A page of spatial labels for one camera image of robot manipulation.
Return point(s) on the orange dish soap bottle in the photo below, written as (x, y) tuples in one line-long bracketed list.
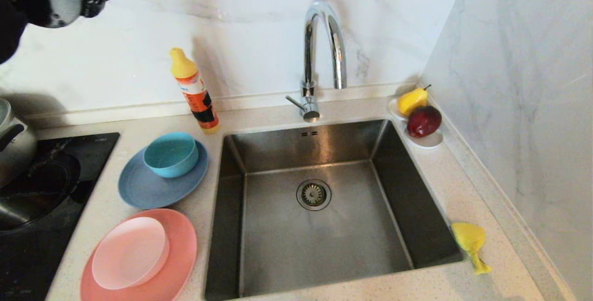
[(199, 102)]

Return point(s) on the stainless steel sink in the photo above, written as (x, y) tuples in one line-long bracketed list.
[(324, 245)]

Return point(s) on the blue plate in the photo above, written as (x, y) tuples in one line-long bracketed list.
[(143, 194)]

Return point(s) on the black induction cooktop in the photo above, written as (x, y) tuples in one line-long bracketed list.
[(28, 264)]

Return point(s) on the teal bowl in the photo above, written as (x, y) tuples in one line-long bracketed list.
[(171, 164)]

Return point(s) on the dark red apple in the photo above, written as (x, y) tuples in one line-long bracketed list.
[(423, 122)]

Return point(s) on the white fruit dish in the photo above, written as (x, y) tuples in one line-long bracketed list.
[(429, 142)]

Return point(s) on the yellow pear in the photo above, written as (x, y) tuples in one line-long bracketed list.
[(411, 101)]

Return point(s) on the chrome gooseneck faucet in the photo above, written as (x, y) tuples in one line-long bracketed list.
[(309, 101)]

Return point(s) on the yellow sponge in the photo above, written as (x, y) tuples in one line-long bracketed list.
[(469, 236)]

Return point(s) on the small light pink plate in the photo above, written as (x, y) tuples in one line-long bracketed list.
[(130, 253)]

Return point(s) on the large salmon pink plate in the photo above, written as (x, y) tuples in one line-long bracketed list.
[(183, 245)]

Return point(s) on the stainless steel pot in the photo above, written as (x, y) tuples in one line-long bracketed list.
[(18, 153)]

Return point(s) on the metal sink drain strainer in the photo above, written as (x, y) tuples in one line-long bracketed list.
[(314, 195)]

